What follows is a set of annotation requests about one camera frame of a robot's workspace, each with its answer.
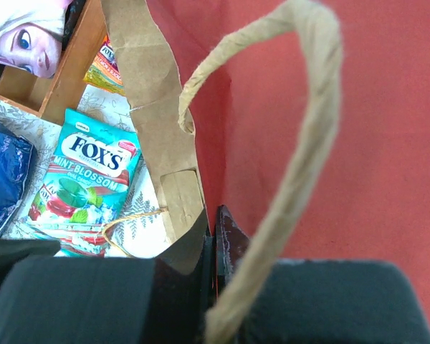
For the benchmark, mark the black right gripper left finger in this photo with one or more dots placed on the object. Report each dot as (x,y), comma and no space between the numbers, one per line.
(46,299)

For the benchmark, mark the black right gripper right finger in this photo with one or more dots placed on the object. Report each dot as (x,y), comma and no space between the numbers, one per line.
(335,301)

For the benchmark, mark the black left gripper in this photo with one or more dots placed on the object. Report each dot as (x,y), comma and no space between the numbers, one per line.
(14,250)

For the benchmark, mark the blue chips snack bag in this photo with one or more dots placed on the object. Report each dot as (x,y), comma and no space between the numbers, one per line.
(17,157)

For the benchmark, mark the teal mint candy bag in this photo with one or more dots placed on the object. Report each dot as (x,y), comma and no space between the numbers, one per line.
(86,184)

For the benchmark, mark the red paper bag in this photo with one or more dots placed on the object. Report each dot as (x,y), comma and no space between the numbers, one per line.
(306,124)

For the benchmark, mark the orange lemon candy bag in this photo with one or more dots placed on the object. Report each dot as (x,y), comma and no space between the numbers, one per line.
(103,73)

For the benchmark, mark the orange wooden tray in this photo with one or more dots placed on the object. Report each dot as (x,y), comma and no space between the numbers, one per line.
(49,98)

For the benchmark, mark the purple princess cloth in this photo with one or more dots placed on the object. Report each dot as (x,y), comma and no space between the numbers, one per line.
(31,35)

